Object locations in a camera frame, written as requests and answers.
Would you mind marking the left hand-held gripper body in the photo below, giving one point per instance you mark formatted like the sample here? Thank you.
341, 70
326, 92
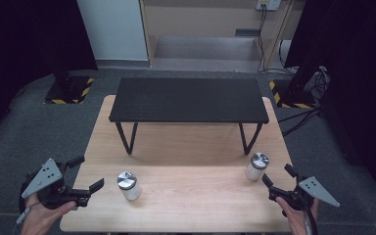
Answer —
45, 176

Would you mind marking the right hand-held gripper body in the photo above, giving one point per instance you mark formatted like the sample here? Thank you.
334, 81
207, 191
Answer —
315, 189

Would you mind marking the white jar with metal lid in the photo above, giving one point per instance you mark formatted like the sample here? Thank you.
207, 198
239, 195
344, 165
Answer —
130, 189
255, 169

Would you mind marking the black shelf with metal legs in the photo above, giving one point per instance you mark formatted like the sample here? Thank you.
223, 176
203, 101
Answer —
189, 99

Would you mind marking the person's right hand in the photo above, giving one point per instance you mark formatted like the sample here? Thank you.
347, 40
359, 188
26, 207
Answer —
297, 222

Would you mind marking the person's left hand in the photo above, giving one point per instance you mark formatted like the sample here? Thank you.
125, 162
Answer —
40, 217

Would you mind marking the black curtain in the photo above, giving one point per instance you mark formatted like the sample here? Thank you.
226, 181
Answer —
19, 49
362, 81

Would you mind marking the white panel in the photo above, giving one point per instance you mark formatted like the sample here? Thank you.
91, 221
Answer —
114, 29

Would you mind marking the dark slot plate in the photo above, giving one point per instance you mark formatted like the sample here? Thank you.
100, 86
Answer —
247, 32

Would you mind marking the white power outlet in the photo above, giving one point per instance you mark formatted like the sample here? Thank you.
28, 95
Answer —
269, 4

